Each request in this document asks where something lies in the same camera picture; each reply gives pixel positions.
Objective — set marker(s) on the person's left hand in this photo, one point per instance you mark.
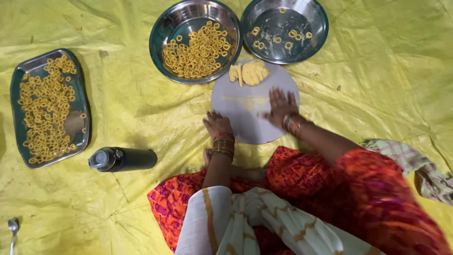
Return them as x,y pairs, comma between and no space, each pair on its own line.
219,124

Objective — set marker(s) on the person's right hand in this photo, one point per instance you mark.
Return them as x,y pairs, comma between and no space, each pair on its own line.
283,108

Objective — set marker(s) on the person's left fingers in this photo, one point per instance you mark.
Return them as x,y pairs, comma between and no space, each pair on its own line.
213,114

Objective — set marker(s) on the round grey rolling board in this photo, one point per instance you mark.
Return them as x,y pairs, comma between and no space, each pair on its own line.
244,122

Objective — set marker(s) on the red bangle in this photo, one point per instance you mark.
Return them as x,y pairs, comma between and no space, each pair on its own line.
224,135

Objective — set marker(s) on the stack of gold bangles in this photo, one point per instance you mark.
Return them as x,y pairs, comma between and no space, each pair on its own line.
223,148

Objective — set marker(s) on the small yellow dough piece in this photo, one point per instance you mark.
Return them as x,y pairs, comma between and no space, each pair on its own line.
233,73

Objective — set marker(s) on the thin yellow dough strip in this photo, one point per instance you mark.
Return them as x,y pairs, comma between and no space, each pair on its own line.
240,76

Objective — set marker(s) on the large yellow dough lump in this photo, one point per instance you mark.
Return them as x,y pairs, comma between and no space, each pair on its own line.
253,72

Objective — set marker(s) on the dense heap of dough rings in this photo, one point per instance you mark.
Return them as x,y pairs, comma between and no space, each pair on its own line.
198,53

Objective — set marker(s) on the red and gold wrist bangles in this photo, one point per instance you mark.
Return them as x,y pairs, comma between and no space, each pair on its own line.
292,123

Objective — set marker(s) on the black bottle with grey cap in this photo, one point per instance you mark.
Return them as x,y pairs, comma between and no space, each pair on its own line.
131,159

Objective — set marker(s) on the steel bowl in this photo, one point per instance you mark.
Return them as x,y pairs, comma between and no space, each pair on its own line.
311,21
184,14

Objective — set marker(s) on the white scarf with gold stripes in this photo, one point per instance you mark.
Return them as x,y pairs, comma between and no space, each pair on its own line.
212,226

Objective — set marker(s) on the few scattered dough rings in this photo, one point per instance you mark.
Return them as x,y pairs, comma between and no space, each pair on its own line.
292,33

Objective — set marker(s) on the rectangular steel tray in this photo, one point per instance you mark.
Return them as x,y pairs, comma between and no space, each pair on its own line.
76,124

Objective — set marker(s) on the yellow plastic floor sheet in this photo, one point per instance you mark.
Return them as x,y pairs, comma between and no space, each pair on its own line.
354,88

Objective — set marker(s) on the wide spread of dough rings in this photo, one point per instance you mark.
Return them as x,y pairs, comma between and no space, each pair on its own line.
44,106

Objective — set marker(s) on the orange red patterned garment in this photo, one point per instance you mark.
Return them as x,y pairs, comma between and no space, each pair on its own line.
371,198

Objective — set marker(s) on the checked green pink cloth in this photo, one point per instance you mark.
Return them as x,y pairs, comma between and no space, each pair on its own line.
407,155

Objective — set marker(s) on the steel spoon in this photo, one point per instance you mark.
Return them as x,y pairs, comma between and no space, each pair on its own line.
13,226

